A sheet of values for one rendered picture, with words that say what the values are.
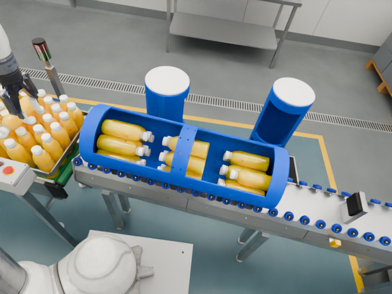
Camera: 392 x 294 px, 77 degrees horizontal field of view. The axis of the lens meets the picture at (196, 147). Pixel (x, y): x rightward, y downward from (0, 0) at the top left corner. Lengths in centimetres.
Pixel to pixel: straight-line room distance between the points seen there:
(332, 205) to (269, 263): 93
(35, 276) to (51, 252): 151
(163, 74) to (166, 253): 108
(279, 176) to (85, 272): 74
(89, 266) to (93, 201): 162
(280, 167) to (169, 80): 90
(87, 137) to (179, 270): 64
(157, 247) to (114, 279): 29
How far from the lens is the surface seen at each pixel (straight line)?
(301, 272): 232
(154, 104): 160
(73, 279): 74
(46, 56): 162
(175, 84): 158
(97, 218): 224
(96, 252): 72
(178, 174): 104
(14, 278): 70
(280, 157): 107
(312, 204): 141
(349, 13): 477
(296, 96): 174
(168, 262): 97
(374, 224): 155
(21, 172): 123
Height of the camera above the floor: 203
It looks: 53 degrees down
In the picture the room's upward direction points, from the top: 10 degrees clockwise
